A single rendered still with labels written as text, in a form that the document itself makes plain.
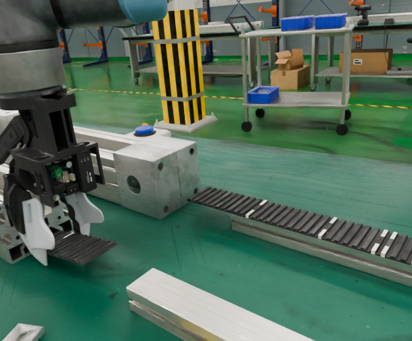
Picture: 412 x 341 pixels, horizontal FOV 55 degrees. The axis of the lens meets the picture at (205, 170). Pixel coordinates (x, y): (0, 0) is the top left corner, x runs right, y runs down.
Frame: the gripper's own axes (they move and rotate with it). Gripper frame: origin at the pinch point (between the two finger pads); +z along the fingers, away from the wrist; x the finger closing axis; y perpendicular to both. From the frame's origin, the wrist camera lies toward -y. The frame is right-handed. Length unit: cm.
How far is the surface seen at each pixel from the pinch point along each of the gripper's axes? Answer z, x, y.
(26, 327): 1.4, -10.1, 9.0
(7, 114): -10.4, 14.6, -38.0
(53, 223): -0.6, 1.9, -4.7
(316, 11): -11, 749, -292
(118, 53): 57, 708, -840
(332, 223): -1.3, 19.9, 28.4
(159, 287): -0.8, -0.1, 18.3
